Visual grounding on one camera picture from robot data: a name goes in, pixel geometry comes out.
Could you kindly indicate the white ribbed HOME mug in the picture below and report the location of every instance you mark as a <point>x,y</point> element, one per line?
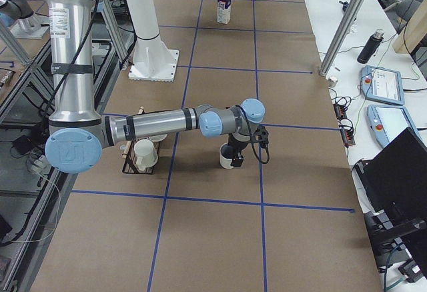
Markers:
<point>226,156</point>

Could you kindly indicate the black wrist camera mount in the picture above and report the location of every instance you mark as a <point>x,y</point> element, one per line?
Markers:
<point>260,135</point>

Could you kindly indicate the blue Pascual milk carton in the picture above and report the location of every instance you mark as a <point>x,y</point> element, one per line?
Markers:
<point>224,11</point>

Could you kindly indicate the upper blue teach pendant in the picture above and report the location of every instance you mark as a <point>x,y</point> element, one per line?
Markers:
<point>382,85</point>

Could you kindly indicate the blue teach pendant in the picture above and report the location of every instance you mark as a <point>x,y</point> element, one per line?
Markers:
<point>382,85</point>
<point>387,122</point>

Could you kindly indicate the black water bottle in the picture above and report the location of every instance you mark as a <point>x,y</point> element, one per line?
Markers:
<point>371,46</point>

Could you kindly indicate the black laptop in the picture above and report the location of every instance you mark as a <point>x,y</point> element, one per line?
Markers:
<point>395,180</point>

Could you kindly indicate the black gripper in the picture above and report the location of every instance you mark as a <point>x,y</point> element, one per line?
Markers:
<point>237,147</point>

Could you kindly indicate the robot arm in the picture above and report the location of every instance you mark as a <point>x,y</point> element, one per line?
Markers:
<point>22,21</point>

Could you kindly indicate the lower blue teach pendant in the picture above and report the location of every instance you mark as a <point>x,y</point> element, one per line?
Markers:
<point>387,122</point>

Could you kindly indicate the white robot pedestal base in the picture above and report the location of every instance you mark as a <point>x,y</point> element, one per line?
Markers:
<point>152,60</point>

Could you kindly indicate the white mug on rack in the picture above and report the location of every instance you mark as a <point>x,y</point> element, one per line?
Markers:
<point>156,138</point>
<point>146,154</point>

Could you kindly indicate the aluminium frame post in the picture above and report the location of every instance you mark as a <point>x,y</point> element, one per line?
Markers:
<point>339,36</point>

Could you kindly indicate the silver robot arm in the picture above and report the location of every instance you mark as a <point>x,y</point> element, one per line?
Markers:
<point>78,133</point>

